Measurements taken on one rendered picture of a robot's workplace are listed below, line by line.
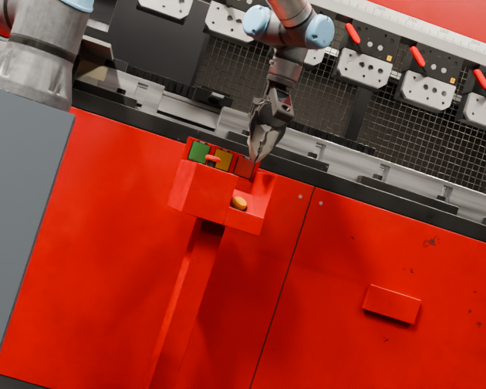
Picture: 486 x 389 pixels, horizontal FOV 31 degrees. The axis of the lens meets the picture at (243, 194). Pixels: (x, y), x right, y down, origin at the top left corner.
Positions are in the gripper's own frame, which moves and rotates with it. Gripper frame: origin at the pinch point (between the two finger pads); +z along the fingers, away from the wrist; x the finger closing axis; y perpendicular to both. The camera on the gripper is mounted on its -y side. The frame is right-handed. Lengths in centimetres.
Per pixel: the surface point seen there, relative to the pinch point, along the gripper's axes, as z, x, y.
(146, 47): -21, 18, 97
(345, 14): -46, -23, 36
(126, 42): -20, 24, 99
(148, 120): 0.7, 22.2, 30.0
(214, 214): 15.4, 7.4, -6.5
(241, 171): 4.8, -0.8, 9.7
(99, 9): -23, 42, 50
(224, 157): 2.7, 4.9, 9.8
